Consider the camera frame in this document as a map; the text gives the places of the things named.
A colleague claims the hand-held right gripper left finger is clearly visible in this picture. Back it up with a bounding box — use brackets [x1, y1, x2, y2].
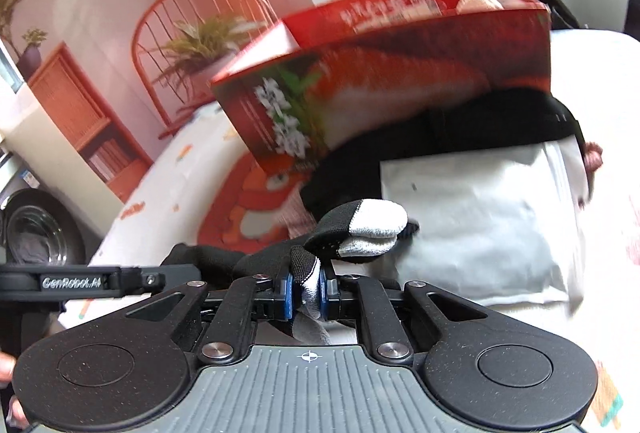
[127, 275, 296, 364]

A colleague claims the white printed sheet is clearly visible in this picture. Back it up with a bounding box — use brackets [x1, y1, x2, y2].
[55, 30, 640, 433]

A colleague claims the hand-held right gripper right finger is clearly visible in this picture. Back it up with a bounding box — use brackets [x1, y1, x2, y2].
[317, 275, 488, 361]

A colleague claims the red printed box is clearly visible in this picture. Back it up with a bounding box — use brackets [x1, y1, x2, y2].
[210, 0, 553, 175]

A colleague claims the person's left hand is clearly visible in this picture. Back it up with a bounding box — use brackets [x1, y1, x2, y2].
[0, 353, 30, 430]

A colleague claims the black glove with white fingertips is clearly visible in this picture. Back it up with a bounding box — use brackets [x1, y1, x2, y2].
[162, 199, 422, 345]

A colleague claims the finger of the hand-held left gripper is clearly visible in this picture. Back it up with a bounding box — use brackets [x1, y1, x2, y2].
[107, 263, 203, 300]

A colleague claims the washing machine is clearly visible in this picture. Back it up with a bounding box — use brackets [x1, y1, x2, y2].
[0, 148, 101, 270]

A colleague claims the white padded pouch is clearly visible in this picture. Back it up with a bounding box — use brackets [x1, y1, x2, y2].
[379, 138, 589, 307]

